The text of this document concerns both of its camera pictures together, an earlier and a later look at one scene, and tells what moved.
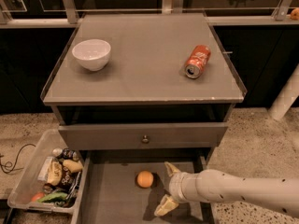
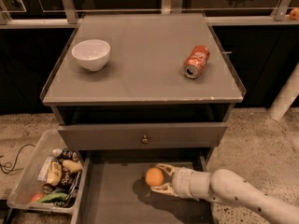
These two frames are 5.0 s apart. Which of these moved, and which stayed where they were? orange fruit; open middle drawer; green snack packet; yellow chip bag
Moved: orange fruit
Stayed: yellow chip bag; green snack packet; open middle drawer
